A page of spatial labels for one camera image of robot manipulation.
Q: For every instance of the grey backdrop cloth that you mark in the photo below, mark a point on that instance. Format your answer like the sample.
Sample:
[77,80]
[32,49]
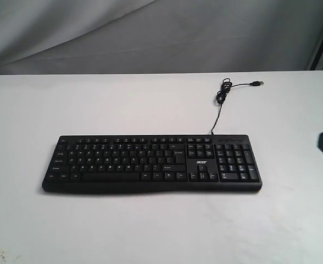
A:
[128,37]

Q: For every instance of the black acer keyboard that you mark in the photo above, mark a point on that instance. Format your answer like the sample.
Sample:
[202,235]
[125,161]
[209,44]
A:
[137,164]

